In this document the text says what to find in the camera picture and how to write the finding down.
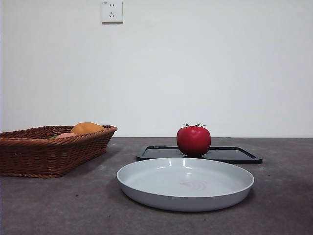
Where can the red tomato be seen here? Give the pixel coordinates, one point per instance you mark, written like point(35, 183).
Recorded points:
point(193, 142)

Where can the white round plate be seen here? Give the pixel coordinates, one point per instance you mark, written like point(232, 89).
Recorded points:
point(185, 181)

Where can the dark rectangular tray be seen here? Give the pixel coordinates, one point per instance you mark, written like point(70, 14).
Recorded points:
point(232, 154)

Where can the green chili pepper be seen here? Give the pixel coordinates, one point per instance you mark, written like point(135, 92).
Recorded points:
point(53, 136)

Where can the brown wicker basket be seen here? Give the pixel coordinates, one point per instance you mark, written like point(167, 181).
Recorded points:
point(49, 156)

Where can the white wall socket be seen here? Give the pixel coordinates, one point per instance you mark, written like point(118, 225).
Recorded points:
point(112, 12)

